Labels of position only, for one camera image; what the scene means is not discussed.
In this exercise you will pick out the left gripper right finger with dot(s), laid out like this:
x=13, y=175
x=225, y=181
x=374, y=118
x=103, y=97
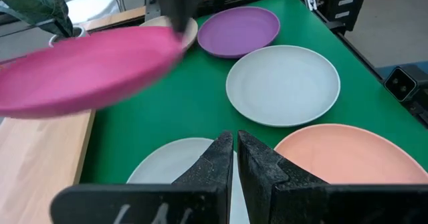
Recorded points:
x=261, y=170

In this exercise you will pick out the light wooden shelf board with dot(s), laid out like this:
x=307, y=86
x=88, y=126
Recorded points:
x=40, y=164

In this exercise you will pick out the dark green plant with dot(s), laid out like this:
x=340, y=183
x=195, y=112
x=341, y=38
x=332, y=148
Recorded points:
x=40, y=3

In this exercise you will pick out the pink plate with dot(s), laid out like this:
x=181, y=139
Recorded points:
x=83, y=70

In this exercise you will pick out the white plant pot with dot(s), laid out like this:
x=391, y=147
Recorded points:
x=79, y=31

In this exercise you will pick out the pale grey-green plate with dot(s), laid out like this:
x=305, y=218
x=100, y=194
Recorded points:
x=282, y=83

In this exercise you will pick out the peach plate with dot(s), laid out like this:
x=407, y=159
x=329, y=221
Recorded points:
x=344, y=157

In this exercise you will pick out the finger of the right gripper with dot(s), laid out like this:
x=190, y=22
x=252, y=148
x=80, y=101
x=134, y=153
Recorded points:
x=179, y=15

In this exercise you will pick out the purple plate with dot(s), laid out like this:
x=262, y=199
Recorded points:
x=237, y=30

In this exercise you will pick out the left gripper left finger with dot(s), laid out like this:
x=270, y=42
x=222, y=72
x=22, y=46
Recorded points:
x=207, y=174

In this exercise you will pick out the beige plate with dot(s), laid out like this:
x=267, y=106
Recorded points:
x=192, y=30

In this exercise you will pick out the light wooden desk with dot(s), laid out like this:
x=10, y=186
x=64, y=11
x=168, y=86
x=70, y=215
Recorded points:
x=113, y=18

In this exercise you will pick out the black cabinet with white labels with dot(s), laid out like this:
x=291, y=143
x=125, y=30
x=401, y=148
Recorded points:
x=354, y=3

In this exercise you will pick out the black connector box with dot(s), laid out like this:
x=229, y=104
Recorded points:
x=401, y=83

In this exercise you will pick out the white plate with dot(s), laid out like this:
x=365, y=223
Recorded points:
x=167, y=164

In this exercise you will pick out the white round seat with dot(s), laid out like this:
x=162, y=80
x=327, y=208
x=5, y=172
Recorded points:
x=90, y=6

